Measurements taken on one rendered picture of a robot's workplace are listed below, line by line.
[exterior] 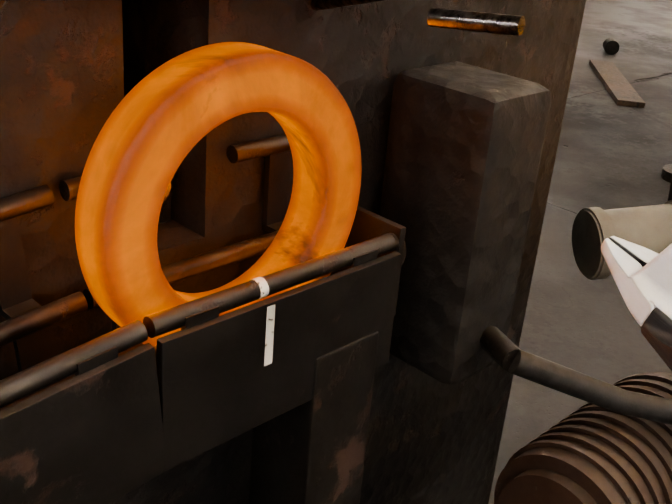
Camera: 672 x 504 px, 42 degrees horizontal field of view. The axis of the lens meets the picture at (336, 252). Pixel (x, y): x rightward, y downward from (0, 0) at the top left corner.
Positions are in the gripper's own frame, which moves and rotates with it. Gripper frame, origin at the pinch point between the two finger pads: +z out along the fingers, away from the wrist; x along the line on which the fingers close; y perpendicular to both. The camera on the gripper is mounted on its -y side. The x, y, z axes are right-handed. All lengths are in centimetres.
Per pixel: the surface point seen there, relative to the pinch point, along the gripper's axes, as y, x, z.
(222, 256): -11.0, 10.9, 18.6
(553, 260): -94, -152, 59
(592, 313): -87, -134, 37
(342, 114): 0.0, 6.1, 17.0
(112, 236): -4.3, 21.7, 16.0
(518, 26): 9.9, 5.0, 9.3
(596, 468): -21.6, -12.2, -3.6
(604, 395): -18.0, -15.1, -0.3
